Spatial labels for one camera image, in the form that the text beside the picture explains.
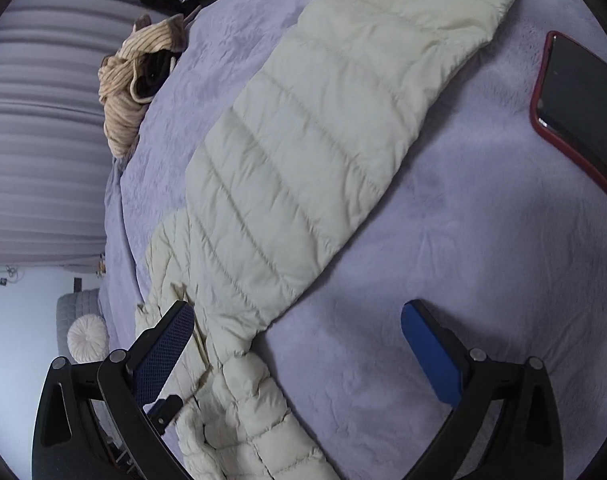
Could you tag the cream puffer jacket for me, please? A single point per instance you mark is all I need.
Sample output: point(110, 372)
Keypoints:
point(308, 135)

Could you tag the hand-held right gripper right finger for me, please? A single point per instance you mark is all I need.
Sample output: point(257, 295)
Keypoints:
point(433, 355)

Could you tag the round white cushion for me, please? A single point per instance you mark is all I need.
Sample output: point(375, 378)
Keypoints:
point(86, 337)

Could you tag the dark cloth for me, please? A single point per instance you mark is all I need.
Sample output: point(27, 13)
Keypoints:
point(148, 80)

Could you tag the red-cased smartphone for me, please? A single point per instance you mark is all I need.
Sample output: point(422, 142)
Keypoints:
point(578, 95)

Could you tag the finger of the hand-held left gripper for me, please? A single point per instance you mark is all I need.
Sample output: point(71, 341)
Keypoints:
point(166, 409)

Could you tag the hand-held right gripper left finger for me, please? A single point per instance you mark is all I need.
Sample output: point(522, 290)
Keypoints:
point(167, 345)

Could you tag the grey padded chair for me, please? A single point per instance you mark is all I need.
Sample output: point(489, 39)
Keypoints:
point(75, 305)

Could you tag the beige striped garment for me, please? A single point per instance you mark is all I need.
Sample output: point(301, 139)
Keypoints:
point(118, 120)

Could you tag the grey pleated curtain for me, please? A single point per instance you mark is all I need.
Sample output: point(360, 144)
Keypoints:
point(33, 135)

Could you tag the lavender fleece blanket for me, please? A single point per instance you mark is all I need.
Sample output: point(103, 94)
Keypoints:
point(433, 240)

